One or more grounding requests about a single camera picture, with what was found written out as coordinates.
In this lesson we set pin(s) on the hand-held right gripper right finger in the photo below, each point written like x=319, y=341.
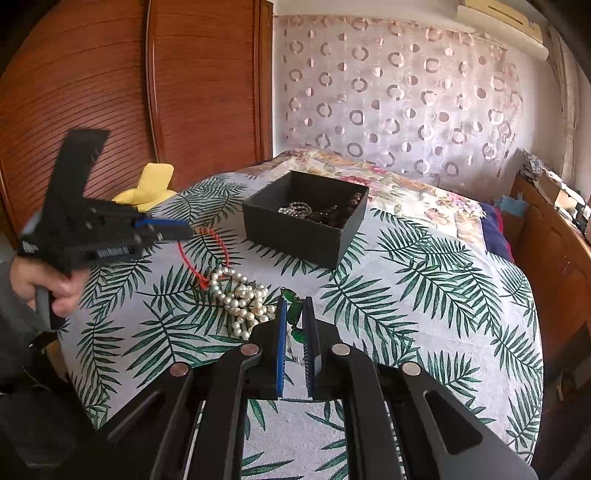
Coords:
x=310, y=344

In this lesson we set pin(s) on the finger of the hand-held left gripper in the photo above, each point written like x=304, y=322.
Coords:
x=171, y=229

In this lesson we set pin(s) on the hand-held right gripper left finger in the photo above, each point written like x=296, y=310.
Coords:
x=279, y=350

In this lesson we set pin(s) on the black box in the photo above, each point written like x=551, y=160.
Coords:
x=295, y=235

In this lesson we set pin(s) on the person's left hand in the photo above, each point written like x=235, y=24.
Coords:
x=32, y=277

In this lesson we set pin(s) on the yellow plush toy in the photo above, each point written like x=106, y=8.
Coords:
x=150, y=184

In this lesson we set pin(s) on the leaf print cloth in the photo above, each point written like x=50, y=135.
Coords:
x=415, y=300

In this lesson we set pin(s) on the brown wooden wardrobe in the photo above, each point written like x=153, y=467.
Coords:
x=115, y=92

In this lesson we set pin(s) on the floral bedspread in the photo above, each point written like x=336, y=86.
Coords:
x=415, y=194

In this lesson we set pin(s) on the dark blue blanket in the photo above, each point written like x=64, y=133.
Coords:
x=496, y=230

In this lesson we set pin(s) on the teal paper bag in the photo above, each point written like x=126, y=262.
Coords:
x=511, y=206

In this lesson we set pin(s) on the wooden side cabinet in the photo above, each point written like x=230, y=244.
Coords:
x=558, y=263

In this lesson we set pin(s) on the pile of patterned papers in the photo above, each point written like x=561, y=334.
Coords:
x=531, y=164

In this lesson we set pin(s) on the cardboard box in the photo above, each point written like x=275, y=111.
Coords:
x=554, y=189

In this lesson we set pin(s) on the patterned window curtain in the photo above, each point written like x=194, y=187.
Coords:
x=565, y=101

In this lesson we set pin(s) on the beige air conditioner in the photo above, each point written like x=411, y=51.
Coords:
x=503, y=23

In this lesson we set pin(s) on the circle pattern wall drape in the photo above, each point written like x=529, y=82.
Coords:
x=392, y=92

